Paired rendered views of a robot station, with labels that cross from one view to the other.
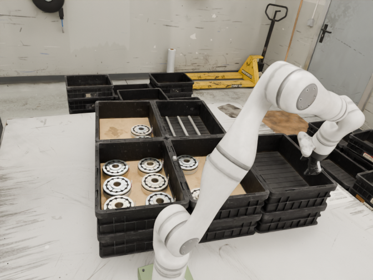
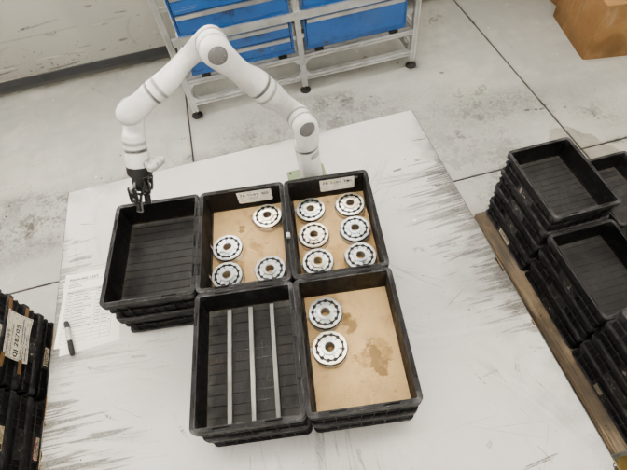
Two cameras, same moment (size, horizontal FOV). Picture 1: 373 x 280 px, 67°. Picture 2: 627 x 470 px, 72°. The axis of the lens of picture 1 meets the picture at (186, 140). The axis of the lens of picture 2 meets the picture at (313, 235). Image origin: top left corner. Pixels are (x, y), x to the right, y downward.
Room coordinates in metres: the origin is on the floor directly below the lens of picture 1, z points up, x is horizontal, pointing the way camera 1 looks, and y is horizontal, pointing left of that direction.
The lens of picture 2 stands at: (1.62, 0.39, 2.08)
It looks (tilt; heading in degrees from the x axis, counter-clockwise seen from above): 56 degrees down; 200
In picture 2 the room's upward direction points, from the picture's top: 9 degrees counter-clockwise
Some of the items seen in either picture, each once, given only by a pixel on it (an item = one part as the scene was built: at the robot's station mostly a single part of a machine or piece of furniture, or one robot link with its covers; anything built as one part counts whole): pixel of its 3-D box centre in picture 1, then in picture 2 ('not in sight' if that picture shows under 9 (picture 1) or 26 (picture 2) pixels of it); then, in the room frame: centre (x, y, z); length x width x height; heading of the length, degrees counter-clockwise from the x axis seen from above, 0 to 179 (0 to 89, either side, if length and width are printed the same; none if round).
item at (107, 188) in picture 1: (117, 185); (355, 228); (0.79, 0.24, 0.86); 0.10 x 0.10 x 0.01
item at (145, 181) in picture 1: (154, 181); (313, 234); (0.84, 0.10, 0.86); 0.10 x 0.10 x 0.01
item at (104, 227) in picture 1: (137, 181); (333, 230); (0.82, 0.17, 0.87); 0.40 x 0.30 x 0.11; 19
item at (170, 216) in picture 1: (174, 238); (303, 131); (0.49, 0.00, 0.99); 0.09 x 0.09 x 0.17; 37
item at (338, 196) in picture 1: (314, 181); (89, 307); (1.18, -0.69, 0.70); 0.33 x 0.23 x 0.01; 26
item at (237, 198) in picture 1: (212, 165); (243, 235); (0.92, -0.12, 0.92); 0.40 x 0.30 x 0.02; 19
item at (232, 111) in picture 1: (231, 109); not in sight; (1.93, -0.31, 0.71); 0.22 x 0.19 x 0.01; 26
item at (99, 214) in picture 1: (137, 171); (332, 221); (0.82, 0.17, 0.92); 0.40 x 0.30 x 0.02; 19
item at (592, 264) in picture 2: not in sight; (590, 284); (0.57, 1.21, 0.31); 0.40 x 0.30 x 0.34; 26
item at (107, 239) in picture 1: (136, 202); not in sight; (0.82, 0.17, 0.76); 0.40 x 0.30 x 0.12; 19
